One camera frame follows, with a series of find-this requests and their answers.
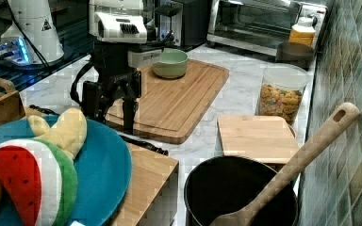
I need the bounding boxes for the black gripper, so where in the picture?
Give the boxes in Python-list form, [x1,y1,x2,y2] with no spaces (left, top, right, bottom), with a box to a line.
[81,41,141,135]

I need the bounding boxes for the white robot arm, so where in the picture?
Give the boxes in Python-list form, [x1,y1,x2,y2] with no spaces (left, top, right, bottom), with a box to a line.
[81,0,163,134]

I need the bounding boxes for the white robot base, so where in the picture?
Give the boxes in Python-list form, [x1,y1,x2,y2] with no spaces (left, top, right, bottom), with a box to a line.
[0,0,74,70]

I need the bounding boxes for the bamboo drawer organizer box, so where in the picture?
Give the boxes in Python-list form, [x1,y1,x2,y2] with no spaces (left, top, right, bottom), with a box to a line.
[23,106,180,226]

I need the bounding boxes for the plush peeled banana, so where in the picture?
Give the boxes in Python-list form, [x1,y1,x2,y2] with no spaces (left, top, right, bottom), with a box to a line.
[27,108,87,161]

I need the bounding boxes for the bamboo cutting board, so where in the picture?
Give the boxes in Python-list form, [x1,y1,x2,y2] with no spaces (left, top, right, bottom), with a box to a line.
[105,58,230,145]

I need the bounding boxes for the blue plate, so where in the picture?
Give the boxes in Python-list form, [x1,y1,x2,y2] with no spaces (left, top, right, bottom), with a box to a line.
[0,120,132,226]

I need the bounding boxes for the green ceramic bowl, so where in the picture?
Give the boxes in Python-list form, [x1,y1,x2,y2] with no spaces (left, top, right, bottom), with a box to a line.
[152,48,189,78]

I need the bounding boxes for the plush watermelon slice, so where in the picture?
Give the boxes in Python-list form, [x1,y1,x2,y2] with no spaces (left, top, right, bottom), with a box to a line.
[0,139,78,226]

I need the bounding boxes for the black utensil pot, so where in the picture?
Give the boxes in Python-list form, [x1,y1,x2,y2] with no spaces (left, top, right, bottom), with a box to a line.
[184,156,299,226]

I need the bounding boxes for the teal canister bamboo lid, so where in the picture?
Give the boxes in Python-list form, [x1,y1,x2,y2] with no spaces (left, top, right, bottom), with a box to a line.
[217,115,300,170]

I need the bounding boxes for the silver toaster oven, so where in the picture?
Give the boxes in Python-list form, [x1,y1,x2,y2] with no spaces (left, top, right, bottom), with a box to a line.
[206,0,327,56]

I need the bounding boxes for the clear cereal canister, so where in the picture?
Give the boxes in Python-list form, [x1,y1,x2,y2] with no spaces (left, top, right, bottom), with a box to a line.
[256,63,309,124]

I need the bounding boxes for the small black round container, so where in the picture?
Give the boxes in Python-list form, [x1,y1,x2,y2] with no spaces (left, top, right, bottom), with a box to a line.
[275,41,314,71]

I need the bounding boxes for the orange juice bottle white cap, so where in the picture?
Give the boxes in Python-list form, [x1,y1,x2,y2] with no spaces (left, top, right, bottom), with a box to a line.
[288,17,316,46]

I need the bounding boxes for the wooden spoon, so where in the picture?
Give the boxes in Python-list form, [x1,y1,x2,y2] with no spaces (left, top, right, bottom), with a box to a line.
[209,103,360,226]

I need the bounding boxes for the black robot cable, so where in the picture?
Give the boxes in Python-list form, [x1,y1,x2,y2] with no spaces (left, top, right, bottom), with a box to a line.
[70,60,96,107]

